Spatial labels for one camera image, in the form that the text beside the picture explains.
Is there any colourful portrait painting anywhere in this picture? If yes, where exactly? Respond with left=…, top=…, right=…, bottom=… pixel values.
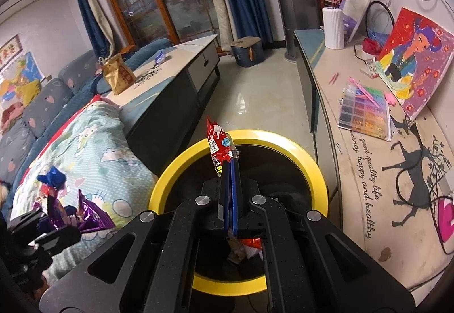
left=374, top=8, right=453, bottom=120

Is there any blue stool box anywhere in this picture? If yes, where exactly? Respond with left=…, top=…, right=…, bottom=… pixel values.
left=231, top=36, right=266, bottom=68

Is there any brown paper bag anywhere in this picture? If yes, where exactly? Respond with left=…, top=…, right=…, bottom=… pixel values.
left=102, top=53, right=136, bottom=95

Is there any blue left curtain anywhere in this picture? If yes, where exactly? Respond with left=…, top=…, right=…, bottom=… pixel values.
left=77, top=0, right=115, bottom=59

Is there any framed picture strip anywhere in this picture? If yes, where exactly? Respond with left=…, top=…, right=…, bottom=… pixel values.
left=0, top=35, right=23, bottom=70

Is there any Hello Kitty blanket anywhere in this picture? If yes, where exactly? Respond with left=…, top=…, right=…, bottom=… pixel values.
left=11, top=97, right=157, bottom=284

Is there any bead organizer box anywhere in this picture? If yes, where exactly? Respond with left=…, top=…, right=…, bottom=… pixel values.
left=337, top=81, right=392, bottom=141

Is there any China map poster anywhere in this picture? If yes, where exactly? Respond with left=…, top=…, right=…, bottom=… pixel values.
left=1, top=51, right=44, bottom=111

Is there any low coffee table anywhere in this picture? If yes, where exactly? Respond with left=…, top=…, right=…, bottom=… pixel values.
left=107, top=35, right=220, bottom=175

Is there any purple candy wrapper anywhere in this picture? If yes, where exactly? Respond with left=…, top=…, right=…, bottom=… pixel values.
left=47, top=190, right=115, bottom=234

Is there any blue crumpled wrapper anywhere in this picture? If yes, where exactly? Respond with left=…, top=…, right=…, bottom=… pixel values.
left=37, top=166, right=66, bottom=189

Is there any white ribbed vase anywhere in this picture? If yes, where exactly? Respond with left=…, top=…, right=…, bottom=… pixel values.
left=322, top=7, right=345, bottom=50

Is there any blue patterned sofa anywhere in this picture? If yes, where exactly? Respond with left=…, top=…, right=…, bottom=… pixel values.
left=0, top=37, right=175, bottom=193

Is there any red snack wrapper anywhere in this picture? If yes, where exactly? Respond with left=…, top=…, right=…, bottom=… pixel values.
left=206, top=117, right=239, bottom=177

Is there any yellow cushion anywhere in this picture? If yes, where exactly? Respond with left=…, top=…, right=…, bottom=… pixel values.
left=15, top=80, right=41, bottom=107

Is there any blue wrapper on table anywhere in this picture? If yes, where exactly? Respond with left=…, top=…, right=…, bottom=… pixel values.
left=155, top=50, right=166, bottom=65

